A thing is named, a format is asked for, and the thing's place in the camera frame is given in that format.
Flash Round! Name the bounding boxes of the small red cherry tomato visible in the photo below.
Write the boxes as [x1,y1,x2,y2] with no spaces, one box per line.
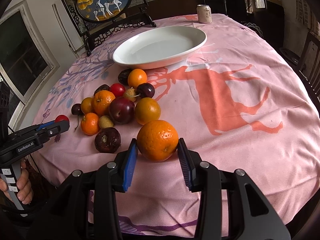
[54,115,69,122]

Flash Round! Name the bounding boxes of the dark cherry with stem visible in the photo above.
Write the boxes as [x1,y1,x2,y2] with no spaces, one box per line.
[71,103,84,131]

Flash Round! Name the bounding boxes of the dark purple mangosteen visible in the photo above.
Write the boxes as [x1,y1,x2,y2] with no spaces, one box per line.
[94,127,121,153]

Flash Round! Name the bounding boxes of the large orange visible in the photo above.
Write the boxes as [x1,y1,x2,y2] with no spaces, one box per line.
[137,120,179,162]

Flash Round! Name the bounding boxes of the small mandarin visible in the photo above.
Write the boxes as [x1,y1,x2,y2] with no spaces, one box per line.
[80,113,100,135]

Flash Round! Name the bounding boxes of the large red plum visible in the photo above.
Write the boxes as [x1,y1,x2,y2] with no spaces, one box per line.
[108,97,135,124]

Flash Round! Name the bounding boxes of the large mandarin with stem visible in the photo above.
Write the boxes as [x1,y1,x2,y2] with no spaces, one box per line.
[92,90,116,116]

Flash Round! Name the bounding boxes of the yellow orange round fruit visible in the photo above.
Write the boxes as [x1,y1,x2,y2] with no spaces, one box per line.
[135,98,161,125]

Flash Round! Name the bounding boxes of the dark purple plum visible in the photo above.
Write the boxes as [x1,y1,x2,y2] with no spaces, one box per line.
[136,83,155,98]

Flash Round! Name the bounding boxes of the small yellow orange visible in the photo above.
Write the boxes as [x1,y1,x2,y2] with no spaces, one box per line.
[80,97,94,114]

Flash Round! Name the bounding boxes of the person's left hand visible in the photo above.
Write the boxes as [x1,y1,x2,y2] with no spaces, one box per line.
[0,159,34,205]

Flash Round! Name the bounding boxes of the small tan longan front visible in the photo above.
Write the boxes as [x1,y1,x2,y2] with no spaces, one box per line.
[98,115,114,129]

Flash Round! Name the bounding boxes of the small tan longan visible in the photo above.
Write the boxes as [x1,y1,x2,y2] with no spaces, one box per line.
[98,115,114,129]
[123,88,140,102]

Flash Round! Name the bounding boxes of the dark plum behind mandarin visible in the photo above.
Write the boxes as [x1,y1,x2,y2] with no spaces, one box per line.
[94,84,110,95]

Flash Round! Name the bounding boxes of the small tan longan back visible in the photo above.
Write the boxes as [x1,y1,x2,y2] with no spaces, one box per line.
[123,88,140,102]

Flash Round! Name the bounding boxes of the white framed window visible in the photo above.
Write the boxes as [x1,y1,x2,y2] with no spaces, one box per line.
[1,0,60,129]

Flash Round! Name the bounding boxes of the red tomato in pile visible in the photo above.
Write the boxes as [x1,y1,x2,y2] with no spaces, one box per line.
[110,83,126,98]

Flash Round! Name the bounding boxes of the pink deer print tablecloth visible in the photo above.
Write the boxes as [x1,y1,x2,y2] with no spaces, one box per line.
[31,14,319,224]

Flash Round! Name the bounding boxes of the orange near plate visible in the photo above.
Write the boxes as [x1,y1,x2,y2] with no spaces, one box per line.
[127,69,148,88]

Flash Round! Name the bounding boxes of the dark fruit near plate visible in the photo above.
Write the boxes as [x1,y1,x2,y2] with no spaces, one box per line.
[118,69,132,86]

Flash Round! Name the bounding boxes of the white oval plate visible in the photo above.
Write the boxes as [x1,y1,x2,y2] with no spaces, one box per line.
[113,26,207,70]

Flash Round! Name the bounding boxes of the round deer painting screen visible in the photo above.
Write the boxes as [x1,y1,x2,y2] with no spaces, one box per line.
[61,0,156,56]

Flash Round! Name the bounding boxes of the pink beverage can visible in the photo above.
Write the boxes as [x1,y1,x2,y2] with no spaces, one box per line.
[196,4,212,24]

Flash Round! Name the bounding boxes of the dark round stool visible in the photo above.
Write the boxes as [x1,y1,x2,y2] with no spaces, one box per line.
[279,48,300,69]

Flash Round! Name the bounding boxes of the dark wooden chair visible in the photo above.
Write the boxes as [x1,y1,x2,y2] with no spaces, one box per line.
[295,33,319,109]

